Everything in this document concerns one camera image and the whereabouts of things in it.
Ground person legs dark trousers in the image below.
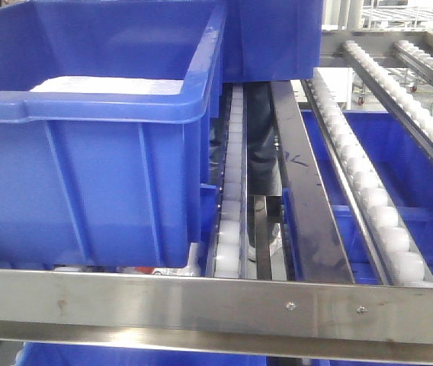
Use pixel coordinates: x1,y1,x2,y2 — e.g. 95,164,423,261
207,82,283,262

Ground white roller track left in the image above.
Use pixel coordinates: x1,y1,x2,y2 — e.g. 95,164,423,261
214,84,244,278

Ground white roller track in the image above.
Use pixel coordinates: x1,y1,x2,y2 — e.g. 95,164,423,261
214,84,244,278
342,40,433,151
305,71,433,288

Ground blue plastic crate left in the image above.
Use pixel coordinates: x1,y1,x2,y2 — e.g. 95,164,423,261
0,1,226,267

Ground blue plastic crate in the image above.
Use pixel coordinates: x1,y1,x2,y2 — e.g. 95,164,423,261
0,1,226,267
223,0,323,83

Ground blue plastic crate right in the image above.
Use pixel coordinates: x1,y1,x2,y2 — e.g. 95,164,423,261
223,0,323,83

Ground lower blue crate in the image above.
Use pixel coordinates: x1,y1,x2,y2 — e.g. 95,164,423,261
301,110,433,284

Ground white roller track middle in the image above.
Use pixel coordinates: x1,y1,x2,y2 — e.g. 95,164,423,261
305,71,433,288

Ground white roller track right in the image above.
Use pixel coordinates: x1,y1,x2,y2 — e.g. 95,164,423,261
342,40,433,151

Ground bottom blue crate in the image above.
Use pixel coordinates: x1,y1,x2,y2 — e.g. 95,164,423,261
14,341,433,365

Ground steel divider rail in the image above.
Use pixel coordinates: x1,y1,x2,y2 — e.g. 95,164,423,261
270,81,354,284

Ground stainless steel shelf frame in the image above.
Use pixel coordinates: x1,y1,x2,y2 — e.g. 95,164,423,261
0,30,433,363

